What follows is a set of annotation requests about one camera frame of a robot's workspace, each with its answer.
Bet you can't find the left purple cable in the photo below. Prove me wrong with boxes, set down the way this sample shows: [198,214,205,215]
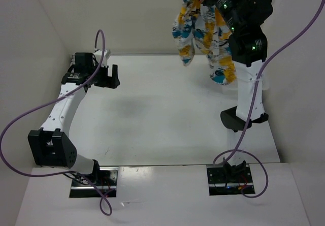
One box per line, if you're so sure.
[0,29,112,216]

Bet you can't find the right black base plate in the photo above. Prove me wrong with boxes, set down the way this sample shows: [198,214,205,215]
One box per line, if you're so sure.
[206,166,255,196]

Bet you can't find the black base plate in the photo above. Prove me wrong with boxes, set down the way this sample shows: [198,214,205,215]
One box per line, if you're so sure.
[206,166,255,196]
[69,167,118,199]

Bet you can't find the white perforated plastic basket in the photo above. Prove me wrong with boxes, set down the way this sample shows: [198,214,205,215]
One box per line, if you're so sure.
[221,76,270,93]

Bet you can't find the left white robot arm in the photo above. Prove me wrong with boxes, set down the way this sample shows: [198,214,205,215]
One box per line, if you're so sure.
[27,64,120,185]

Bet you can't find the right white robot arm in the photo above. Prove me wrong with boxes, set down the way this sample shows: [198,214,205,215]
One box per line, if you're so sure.
[200,0,273,182]

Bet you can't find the white teal yellow patterned shorts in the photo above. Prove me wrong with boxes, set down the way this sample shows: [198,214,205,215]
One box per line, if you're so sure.
[172,0,236,85]

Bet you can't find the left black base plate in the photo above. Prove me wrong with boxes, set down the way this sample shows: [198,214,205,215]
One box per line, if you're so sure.
[69,167,118,199]

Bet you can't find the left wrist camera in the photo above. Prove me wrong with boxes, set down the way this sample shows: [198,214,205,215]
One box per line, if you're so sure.
[72,49,111,74]

